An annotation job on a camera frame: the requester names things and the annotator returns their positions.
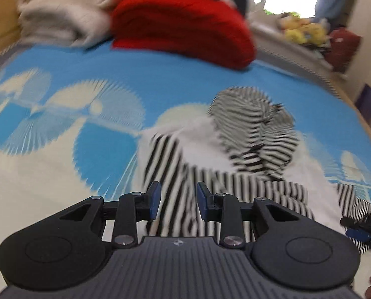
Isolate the blue and cream patterned bedspread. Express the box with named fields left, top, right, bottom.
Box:
left=0, top=41, right=371, bottom=299

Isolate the cream folded blanket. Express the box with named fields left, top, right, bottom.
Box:
left=16, top=0, right=117, bottom=48

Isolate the black white striped garment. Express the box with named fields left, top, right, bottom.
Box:
left=136, top=87, right=371, bottom=238

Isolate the purple box by wall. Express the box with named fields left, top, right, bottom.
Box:
left=355, top=84, right=371, bottom=122

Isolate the red folded blanket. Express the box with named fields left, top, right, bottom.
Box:
left=110, top=0, right=256, bottom=70

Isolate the yellow plush toy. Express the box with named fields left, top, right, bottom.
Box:
left=277, top=13, right=330, bottom=47

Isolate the red bag on windowsill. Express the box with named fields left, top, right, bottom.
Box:
left=324, top=27, right=363, bottom=73

